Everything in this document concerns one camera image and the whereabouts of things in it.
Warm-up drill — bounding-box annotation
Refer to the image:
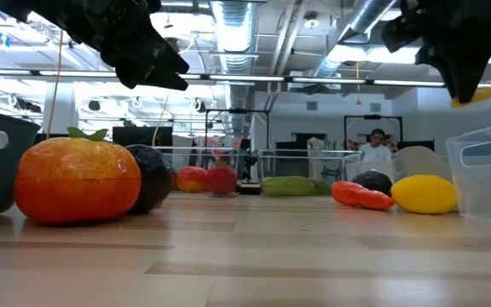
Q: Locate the white plastic bin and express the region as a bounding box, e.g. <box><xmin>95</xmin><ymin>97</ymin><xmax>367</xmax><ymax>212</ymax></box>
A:
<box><xmin>344</xmin><ymin>159</ymin><xmax>396</xmax><ymax>185</ymax></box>

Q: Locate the yellow pull cord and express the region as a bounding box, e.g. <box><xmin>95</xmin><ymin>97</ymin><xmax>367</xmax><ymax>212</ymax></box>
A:
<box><xmin>355</xmin><ymin>61</ymin><xmax>362</xmax><ymax>107</ymax></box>

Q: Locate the smooth silver ventilation duct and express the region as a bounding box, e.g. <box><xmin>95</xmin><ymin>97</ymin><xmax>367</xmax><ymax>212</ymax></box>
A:
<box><xmin>313</xmin><ymin>0</ymin><xmax>400</xmax><ymax>80</ymax></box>

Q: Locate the yellow lemon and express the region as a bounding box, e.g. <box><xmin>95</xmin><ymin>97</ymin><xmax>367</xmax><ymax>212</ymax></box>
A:
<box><xmin>390</xmin><ymin>173</ymin><xmax>459</xmax><ymax>216</ymax></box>

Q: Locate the small red pepper toy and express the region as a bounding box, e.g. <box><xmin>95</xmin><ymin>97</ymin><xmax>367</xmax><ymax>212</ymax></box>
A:
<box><xmin>331</xmin><ymin>180</ymin><xmax>396</xmax><ymax>211</ymax></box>

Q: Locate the dark purple plum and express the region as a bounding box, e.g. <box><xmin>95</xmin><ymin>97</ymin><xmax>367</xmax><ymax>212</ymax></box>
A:
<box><xmin>350</xmin><ymin>169</ymin><xmax>394</xmax><ymax>196</ymax></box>
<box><xmin>124</xmin><ymin>143</ymin><xmax>175</xmax><ymax>215</ymax></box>

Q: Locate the black metal frame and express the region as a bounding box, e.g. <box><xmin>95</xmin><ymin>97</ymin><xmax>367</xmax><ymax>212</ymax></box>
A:
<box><xmin>343</xmin><ymin>113</ymin><xmax>404</xmax><ymax>145</ymax></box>

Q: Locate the corrugated silver ventilation duct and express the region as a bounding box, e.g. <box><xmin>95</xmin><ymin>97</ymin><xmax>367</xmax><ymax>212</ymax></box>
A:
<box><xmin>210</xmin><ymin>0</ymin><xmax>258</xmax><ymax>76</ymax></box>

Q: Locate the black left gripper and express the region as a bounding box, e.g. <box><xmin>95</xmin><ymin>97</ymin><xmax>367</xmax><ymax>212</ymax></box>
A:
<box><xmin>0</xmin><ymin>0</ymin><xmax>191</xmax><ymax>92</ymax></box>

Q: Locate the large orange tomato toy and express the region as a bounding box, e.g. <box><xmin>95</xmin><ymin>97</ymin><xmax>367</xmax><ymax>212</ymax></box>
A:
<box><xmin>14</xmin><ymin>126</ymin><xmax>143</xmax><ymax>226</ymax></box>

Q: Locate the person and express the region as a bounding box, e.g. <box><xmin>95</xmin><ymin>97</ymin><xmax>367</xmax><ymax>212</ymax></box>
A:
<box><xmin>358</xmin><ymin>127</ymin><xmax>394</xmax><ymax>163</ymax></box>

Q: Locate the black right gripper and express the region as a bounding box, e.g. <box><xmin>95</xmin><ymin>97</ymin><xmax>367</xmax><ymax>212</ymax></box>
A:
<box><xmin>380</xmin><ymin>0</ymin><xmax>491</xmax><ymax>105</ymax></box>

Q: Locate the clear rigid plastic bin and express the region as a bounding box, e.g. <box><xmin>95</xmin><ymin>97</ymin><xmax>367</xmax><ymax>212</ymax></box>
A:
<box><xmin>170</xmin><ymin>145</ymin><xmax>249</xmax><ymax>198</ymax></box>
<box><xmin>255</xmin><ymin>148</ymin><xmax>364</xmax><ymax>198</ymax></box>

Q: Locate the black screen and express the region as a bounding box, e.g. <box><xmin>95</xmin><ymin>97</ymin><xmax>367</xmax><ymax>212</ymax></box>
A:
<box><xmin>112</xmin><ymin>125</ymin><xmax>174</xmax><ymax>148</ymax></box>

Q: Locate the long ceiling light bar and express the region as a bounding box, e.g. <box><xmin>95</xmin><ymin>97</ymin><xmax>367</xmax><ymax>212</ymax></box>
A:
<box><xmin>0</xmin><ymin>67</ymin><xmax>491</xmax><ymax>91</ymax></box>

